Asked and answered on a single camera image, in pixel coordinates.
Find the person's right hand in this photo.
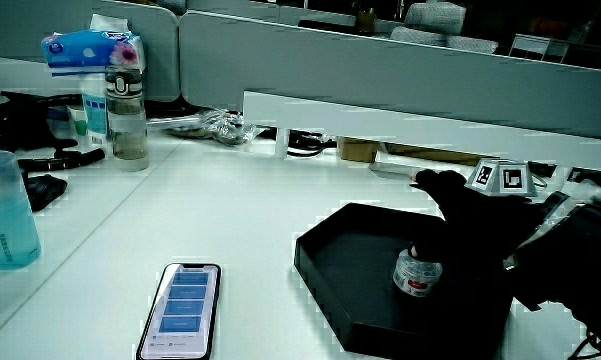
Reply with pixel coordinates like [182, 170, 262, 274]
[409, 158, 546, 266]

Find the small clear jar red label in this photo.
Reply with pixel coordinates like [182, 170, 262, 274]
[392, 247, 444, 299]

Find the black plate tray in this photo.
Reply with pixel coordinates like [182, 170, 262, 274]
[293, 202, 515, 360]

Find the flat white card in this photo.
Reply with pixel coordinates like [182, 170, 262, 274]
[368, 161, 422, 182]

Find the white desk shelf riser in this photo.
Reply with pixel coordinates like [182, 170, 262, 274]
[242, 90, 601, 172]

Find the brown cardboard box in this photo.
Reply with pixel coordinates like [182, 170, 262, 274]
[336, 136, 382, 164]

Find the long grey divider panel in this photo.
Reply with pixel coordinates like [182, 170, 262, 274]
[178, 11, 601, 142]

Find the grey mesh office chair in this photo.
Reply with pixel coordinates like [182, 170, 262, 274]
[389, 1, 500, 55]

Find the brown cup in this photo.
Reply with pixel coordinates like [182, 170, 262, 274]
[355, 6, 378, 35]

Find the crumpled clear plastic bag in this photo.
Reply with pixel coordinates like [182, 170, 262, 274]
[148, 109, 258, 147]

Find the black smartphone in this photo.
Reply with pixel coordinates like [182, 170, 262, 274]
[135, 262, 223, 360]

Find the clear water bottle grey lid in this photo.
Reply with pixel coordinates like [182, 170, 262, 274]
[104, 66, 150, 173]

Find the white bottle blue label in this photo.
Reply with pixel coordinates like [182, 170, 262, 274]
[81, 73, 109, 147]

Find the green white tube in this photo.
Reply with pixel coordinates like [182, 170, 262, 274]
[66, 104, 89, 137]

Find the blue tissue pack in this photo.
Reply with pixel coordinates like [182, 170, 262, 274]
[40, 13, 147, 78]

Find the black pouch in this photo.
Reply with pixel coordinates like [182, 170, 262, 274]
[23, 173, 69, 213]

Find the black bag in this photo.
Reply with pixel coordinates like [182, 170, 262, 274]
[0, 88, 84, 153]

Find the blue translucent bottle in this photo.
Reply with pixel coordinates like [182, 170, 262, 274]
[0, 150, 42, 272]

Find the short grey divider panel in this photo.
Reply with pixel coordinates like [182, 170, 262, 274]
[0, 0, 182, 104]

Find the thin black cable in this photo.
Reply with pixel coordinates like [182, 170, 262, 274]
[568, 331, 601, 360]

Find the white wire frame rack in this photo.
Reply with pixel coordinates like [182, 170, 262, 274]
[508, 33, 570, 64]

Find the black cable bundle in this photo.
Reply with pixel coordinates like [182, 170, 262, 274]
[286, 129, 337, 158]

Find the black handle tool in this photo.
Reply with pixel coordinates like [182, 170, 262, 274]
[17, 148, 107, 174]

